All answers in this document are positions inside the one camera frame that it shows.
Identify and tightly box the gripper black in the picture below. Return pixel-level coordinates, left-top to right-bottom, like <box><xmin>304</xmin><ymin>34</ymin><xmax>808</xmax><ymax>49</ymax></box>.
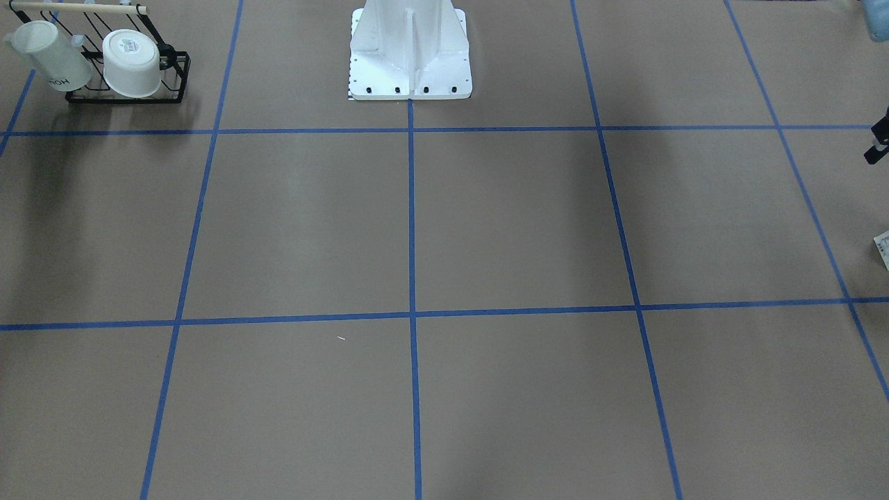
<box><xmin>863</xmin><ymin>108</ymin><xmax>889</xmax><ymax>165</ymax></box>

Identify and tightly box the black wire cup rack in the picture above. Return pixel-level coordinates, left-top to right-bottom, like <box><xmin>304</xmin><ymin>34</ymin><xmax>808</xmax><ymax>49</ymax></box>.
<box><xmin>3</xmin><ymin>1</ymin><xmax>191</xmax><ymax>105</ymax></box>

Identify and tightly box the brown paper table cover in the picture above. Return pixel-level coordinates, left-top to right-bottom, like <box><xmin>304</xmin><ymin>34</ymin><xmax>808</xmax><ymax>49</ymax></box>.
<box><xmin>1</xmin><ymin>1</ymin><xmax>887</xmax><ymax>499</ymax></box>

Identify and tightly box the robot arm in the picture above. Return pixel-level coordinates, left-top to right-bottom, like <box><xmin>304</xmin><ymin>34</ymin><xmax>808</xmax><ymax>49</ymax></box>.
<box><xmin>861</xmin><ymin>1</ymin><xmax>888</xmax><ymax>165</ymax></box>

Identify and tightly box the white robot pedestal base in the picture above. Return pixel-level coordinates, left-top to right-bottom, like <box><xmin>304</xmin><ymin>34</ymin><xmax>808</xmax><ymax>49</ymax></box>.
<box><xmin>347</xmin><ymin>1</ymin><xmax>473</xmax><ymax>101</ymax></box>

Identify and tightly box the white cup on wire rack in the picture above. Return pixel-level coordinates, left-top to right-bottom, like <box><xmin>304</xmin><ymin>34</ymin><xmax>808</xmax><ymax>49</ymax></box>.
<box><xmin>101</xmin><ymin>29</ymin><xmax>162</xmax><ymax>99</ymax></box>

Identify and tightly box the blue milk carton green cap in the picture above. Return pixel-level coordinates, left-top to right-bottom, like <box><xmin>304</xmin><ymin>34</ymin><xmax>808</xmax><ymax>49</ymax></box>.
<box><xmin>873</xmin><ymin>231</ymin><xmax>889</xmax><ymax>270</ymax></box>

